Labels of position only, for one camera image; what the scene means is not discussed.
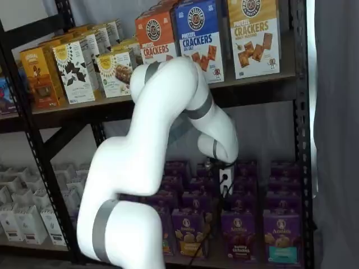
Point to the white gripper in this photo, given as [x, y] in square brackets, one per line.
[228, 185]

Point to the purple Annie's box brown patch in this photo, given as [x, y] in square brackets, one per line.
[244, 203]
[246, 168]
[246, 186]
[239, 238]

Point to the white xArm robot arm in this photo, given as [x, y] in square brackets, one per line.
[140, 140]

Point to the purple Annie's box yellow patch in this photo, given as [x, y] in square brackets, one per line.
[200, 185]
[196, 200]
[203, 172]

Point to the purple Annie's box green patch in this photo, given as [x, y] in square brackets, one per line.
[166, 232]
[171, 185]
[165, 200]
[176, 169]

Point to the purple Annie's box teal patch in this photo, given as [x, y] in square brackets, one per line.
[283, 201]
[284, 183]
[281, 238]

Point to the purple box white label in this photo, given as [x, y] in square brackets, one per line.
[190, 232]

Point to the brown particle shelf board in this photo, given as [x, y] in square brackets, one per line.
[117, 100]

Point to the gold pretzel crackers box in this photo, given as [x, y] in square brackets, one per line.
[253, 39]

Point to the blue pretzel crackers box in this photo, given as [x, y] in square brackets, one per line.
[199, 33]

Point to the Simple Mills bar box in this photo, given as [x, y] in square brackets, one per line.
[112, 75]
[134, 56]

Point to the orange pretzel crackers box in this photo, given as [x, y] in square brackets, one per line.
[155, 42]
[165, 7]

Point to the small white gable box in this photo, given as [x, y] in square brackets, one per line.
[12, 227]
[5, 196]
[32, 227]
[22, 197]
[54, 228]
[42, 197]

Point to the white Sweet Thins box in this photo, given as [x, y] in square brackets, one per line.
[115, 30]
[102, 39]
[92, 56]
[73, 73]

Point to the orange snack box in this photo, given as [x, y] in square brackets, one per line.
[56, 42]
[39, 81]

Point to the blue red printed box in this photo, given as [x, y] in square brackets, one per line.
[5, 95]

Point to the black metal shelving rack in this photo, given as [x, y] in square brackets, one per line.
[14, 124]
[301, 140]

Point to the white hanging curtain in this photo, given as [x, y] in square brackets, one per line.
[336, 140]

